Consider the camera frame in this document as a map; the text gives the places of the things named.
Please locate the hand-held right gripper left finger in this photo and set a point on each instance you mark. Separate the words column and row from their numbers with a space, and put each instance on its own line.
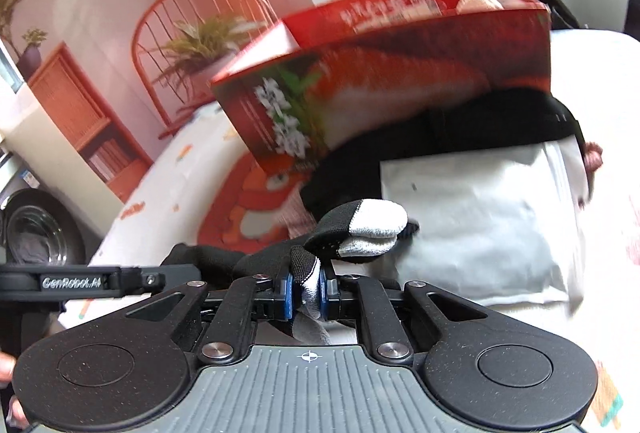
column 286, row 295

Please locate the white printed sheet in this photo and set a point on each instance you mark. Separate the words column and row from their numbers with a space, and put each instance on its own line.
column 600, row 263

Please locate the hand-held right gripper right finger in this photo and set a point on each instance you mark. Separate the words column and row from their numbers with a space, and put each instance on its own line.
column 325, row 295

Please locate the red printed box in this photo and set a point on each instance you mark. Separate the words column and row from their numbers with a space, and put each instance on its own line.
column 400, row 63

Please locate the person's left hand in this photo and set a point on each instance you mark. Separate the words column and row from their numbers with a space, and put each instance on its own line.
column 6, row 368

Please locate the black glove with white fingertips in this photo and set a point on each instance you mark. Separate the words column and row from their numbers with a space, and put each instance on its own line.
column 350, row 218

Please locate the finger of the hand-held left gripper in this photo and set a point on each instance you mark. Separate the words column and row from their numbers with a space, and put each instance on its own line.
column 160, row 278

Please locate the washing machine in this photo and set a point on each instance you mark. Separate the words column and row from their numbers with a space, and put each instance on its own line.
column 35, row 233

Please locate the white padded pouch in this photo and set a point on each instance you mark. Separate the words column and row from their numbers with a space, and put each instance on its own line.
column 475, row 223

